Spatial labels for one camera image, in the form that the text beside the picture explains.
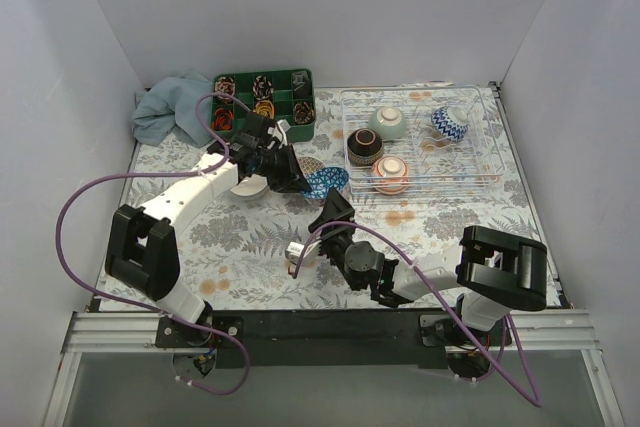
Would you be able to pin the blue triangle pattern bowl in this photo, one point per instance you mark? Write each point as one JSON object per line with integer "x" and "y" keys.
{"x": 322, "y": 180}

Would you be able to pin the brown floral rolled band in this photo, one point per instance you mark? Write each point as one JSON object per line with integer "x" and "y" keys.
{"x": 303, "y": 113}

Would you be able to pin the light blue denim cloth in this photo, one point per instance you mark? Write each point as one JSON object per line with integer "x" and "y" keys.
{"x": 169, "y": 108}

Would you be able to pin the pale green bowl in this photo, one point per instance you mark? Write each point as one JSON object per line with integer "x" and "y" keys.
{"x": 389, "y": 123}

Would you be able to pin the yellow rolled band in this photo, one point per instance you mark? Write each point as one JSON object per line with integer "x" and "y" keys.
{"x": 265, "y": 108}

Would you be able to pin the white orange ring bowl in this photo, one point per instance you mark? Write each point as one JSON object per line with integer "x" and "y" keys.
{"x": 390, "y": 175}

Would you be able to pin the orange black rolled band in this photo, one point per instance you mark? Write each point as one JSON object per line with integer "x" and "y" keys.
{"x": 223, "y": 119}

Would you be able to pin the black gold bowl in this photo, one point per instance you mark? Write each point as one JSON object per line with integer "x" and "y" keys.
{"x": 364, "y": 147}

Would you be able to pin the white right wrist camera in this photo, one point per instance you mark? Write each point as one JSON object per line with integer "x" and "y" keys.
{"x": 295, "y": 255}

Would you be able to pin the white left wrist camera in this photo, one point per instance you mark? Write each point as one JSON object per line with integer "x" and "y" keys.
{"x": 277, "y": 135}

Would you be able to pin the pink black rolled band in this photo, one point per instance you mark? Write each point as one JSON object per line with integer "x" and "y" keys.
{"x": 225, "y": 86}

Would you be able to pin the plain white bowl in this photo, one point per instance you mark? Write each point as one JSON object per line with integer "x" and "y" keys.
{"x": 250, "y": 188}

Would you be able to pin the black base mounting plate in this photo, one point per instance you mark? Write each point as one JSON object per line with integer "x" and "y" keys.
{"x": 425, "y": 338}

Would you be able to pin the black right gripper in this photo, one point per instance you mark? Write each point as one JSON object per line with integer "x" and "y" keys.
{"x": 329, "y": 229}

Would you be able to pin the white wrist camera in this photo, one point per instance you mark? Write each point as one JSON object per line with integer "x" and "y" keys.
{"x": 277, "y": 135}
{"x": 295, "y": 255}

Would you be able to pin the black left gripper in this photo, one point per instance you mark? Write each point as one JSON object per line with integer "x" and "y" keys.
{"x": 275, "y": 164}

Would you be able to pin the green compartment organizer tray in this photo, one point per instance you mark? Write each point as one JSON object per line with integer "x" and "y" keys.
{"x": 282, "y": 99}

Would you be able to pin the black white rolled band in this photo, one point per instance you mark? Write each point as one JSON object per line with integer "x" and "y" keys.
{"x": 262, "y": 88}

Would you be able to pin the blue zigzag pattern bowl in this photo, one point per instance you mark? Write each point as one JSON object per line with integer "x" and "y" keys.
{"x": 451, "y": 122}

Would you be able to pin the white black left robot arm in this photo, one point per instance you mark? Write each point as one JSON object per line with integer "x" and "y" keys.
{"x": 142, "y": 250}

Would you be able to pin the white wire dish rack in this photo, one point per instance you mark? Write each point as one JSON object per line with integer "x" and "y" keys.
{"x": 437, "y": 165}

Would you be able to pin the grey folded item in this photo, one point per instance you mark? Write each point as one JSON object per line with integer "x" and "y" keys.
{"x": 301, "y": 84}

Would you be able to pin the brown checker pattern bowl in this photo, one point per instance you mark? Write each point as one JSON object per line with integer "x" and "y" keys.
{"x": 309, "y": 165}

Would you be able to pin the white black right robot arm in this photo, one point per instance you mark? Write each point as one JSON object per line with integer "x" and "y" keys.
{"x": 502, "y": 272}

